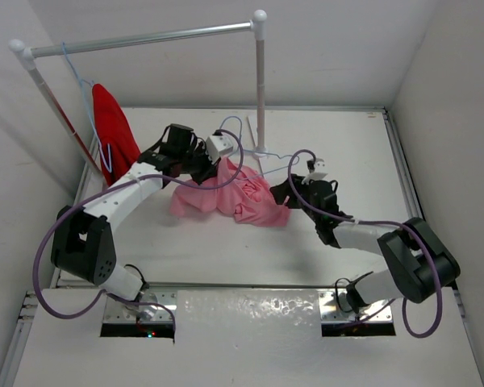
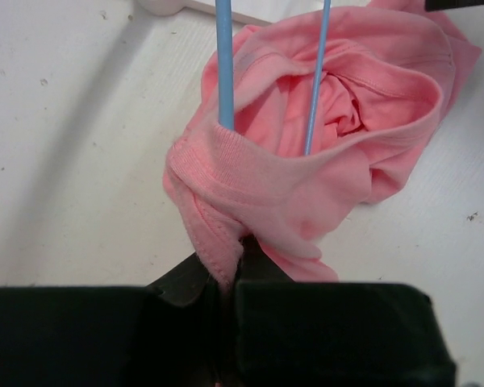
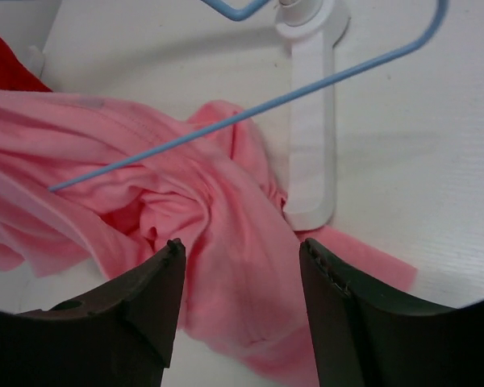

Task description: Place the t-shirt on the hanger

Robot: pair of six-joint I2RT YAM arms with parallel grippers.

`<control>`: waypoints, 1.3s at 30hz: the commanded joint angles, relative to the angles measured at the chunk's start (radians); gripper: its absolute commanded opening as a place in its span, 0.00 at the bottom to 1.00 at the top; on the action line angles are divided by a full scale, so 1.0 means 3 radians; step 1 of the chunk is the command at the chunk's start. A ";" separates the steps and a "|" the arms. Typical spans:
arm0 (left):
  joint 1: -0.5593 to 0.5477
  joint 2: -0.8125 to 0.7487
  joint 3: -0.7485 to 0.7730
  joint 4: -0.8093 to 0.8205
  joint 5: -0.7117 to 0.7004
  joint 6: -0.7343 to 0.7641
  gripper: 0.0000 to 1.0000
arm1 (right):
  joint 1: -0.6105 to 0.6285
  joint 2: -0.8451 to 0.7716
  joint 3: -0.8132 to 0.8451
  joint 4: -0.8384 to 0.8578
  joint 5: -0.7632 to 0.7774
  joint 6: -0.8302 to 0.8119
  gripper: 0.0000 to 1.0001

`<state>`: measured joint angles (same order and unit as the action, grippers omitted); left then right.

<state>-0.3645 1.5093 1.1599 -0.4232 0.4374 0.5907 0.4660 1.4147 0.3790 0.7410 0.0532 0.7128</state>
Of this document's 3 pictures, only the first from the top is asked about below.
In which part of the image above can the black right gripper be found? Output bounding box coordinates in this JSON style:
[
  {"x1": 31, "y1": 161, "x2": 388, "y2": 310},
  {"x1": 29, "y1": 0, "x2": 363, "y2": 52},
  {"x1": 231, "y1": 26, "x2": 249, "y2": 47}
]
[{"x1": 272, "y1": 173, "x2": 321, "y2": 224}]

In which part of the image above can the light blue wire hanger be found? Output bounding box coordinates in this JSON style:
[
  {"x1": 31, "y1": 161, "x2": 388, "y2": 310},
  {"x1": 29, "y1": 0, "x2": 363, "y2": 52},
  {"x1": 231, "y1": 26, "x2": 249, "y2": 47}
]
[{"x1": 219, "y1": 115, "x2": 299, "y2": 165}]

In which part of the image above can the pink t shirt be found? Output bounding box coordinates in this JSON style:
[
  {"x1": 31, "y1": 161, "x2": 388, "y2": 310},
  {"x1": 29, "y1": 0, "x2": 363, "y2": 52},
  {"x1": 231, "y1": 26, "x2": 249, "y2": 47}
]
[{"x1": 169, "y1": 158, "x2": 290, "y2": 227}]

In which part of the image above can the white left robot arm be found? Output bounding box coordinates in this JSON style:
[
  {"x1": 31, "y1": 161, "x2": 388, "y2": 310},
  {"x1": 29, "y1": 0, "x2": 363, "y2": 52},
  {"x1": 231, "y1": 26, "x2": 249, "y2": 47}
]
[{"x1": 51, "y1": 124, "x2": 232, "y2": 302}]

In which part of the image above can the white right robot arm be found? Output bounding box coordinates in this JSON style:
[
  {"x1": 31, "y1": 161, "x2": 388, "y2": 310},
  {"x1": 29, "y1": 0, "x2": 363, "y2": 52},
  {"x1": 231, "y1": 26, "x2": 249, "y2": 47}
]
[{"x1": 270, "y1": 174, "x2": 461, "y2": 314}]

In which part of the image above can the red t shirt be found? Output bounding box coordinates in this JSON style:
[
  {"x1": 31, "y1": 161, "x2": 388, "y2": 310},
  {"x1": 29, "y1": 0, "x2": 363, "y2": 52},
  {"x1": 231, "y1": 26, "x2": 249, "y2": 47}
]
[{"x1": 92, "y1": 84, "x2": 141, "y2": 186}]

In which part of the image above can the light blue hanger with shirt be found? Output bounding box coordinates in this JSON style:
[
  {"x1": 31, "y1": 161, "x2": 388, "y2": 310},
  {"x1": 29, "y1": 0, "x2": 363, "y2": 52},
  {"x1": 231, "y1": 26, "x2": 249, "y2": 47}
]
[{"x1": 60, "y1": 42, "x2": 113, "y2": 173}]

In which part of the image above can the white clothes rack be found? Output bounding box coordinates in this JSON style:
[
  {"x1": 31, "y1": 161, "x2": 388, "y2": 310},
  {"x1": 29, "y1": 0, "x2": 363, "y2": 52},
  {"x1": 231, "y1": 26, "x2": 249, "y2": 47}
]
[{"x1": 8, "y1": 10, "x2": 268, "y2": 177}]

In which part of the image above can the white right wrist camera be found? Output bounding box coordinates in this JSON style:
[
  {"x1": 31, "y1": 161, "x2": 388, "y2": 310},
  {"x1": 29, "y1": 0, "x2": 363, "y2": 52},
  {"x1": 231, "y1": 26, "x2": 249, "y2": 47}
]
[{"x1": 303, "y1": 158, "x2": 328, "y2": 183}]

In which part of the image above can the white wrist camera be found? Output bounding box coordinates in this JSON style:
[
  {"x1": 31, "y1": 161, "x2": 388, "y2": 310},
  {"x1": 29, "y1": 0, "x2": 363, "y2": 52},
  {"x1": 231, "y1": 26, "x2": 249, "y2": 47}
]
[
  {"x1": 205, "y1": 132, "x2": 234, "y2": 163},
  {"x1": 303, "y1": 158, "x2": 328, "y2": 183}
]

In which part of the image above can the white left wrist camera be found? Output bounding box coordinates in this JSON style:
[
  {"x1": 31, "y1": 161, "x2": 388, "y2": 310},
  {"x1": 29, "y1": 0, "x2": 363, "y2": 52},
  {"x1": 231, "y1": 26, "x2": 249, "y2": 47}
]
[{"x1": 205, "y1": 132, "x2": 234, "y2": 163}]

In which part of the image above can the black right base cable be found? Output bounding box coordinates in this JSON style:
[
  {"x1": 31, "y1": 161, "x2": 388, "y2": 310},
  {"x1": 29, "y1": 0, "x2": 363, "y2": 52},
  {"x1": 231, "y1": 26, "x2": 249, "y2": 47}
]
[{"x1": 334, "y1": 272, "x2": 372, "y2": 323}]

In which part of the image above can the black base cable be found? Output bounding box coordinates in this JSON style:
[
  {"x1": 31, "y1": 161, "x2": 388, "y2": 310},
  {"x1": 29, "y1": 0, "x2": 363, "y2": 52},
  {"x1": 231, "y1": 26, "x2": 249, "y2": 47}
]
[
  {"x1": 334, "y1": 272, "x2": 372, "y2": 323},
  {"x1": 124, "y1": 264, "x2": 152, "y2": 293}
]

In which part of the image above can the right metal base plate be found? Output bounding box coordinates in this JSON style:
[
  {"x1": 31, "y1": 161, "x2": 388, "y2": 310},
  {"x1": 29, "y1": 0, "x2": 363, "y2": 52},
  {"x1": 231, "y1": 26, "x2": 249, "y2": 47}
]
[{"x1": 318, "y1": 288, "x2": 393, "y2": 325}]

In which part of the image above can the metal base plate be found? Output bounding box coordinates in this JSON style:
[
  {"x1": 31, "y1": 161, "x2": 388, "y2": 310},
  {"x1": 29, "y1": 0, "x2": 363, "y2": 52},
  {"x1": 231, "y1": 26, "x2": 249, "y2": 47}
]
[
  {"x1": 102, "y1": 290, "x2": 177, "y2": 325},
  {"x1": 318, "y1": 288, "x2": 393, "y2": 325}
]

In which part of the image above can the black left base cable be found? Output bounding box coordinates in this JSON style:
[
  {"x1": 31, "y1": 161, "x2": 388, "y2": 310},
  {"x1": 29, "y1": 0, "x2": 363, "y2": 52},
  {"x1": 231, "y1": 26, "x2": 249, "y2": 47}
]
[{"x1": 124, "y1": 264, "x2": 152, "y2": 293}]

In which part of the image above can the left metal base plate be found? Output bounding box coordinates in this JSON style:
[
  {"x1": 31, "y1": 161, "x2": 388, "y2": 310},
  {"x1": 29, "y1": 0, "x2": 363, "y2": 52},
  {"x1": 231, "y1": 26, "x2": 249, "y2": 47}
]
[{"x1": 102, "y1": 290, "x2": 177, "y2": 325}]

